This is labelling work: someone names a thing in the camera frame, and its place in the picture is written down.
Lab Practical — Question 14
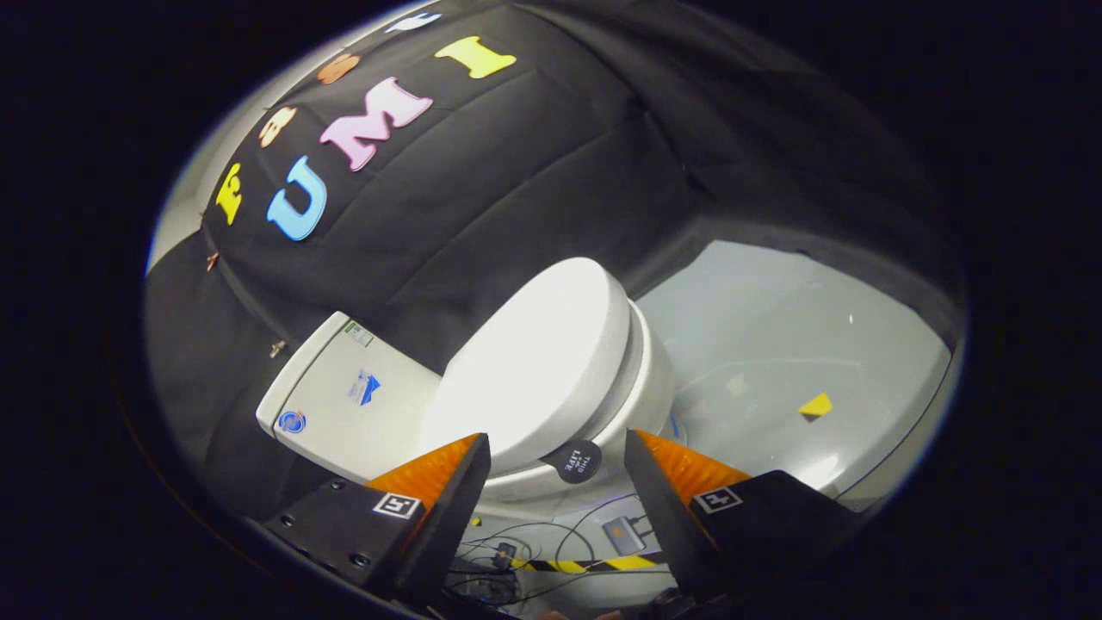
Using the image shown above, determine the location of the round black lid tab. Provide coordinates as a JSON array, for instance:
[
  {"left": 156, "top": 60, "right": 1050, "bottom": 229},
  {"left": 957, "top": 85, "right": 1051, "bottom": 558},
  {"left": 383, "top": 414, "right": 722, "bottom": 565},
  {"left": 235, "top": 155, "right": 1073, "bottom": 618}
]
[{"left": 541, "top": 439, "right": 604, "bottom": 485}]

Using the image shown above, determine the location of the black cable bundle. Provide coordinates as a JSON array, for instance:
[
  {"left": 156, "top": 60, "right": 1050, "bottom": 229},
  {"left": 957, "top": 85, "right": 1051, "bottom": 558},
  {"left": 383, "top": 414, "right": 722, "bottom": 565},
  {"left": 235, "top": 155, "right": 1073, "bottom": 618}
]
[{"left": 443, "top": 495, "right": 666, "bottom": 609}]

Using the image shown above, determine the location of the small grey electronic box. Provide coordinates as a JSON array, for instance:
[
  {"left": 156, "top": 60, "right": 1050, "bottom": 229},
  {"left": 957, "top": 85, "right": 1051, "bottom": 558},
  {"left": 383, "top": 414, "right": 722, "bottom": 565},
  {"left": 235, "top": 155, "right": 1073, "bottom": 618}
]
[{"left": 601, "top": 515, "right": 647, "bottom": 556}]

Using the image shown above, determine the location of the white toilet lid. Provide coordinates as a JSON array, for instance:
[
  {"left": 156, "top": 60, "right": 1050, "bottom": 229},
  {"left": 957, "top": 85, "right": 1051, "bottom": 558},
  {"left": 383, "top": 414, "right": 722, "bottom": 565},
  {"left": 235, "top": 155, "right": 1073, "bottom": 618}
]
[{"left": 413, "top": 257, "right": 634, "bottom": 476}]

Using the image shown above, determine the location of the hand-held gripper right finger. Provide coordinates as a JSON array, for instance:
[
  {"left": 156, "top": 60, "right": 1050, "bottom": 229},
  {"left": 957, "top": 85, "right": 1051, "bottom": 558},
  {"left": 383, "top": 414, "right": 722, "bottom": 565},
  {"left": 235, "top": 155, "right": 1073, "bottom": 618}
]
[{"left": 624, "top": 429, "right": 866, "bottom": 605}]

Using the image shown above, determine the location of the yellow black striped tape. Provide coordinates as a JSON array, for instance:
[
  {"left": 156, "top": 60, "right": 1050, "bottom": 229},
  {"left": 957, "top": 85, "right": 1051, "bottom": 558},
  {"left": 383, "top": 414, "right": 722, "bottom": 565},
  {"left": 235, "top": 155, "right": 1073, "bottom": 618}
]
[{"left": 508, "top": 554, "right": 660, "bottom": 575}]

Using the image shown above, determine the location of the black backdrop cloth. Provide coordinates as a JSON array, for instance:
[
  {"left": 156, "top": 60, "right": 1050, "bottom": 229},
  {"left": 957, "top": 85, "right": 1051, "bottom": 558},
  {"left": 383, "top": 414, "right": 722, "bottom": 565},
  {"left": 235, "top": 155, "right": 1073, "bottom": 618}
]
[{"left": 145, "top": 0, "right": 967, "bottom": 522}]

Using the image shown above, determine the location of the white ceramic toilet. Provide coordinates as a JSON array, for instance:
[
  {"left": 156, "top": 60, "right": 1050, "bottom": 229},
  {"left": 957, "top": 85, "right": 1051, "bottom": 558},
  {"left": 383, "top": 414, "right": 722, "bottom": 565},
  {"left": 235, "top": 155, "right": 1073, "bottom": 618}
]
[{"left": 256, "top": 297, "right": 678, "bottom": 519}]

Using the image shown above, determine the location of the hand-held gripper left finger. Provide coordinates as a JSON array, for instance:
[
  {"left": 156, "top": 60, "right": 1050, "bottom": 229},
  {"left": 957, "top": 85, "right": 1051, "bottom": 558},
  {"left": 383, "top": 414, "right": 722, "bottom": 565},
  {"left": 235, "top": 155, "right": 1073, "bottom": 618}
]
[{"left": 263, "top": 433, "right": 492, "bottom": 609}]

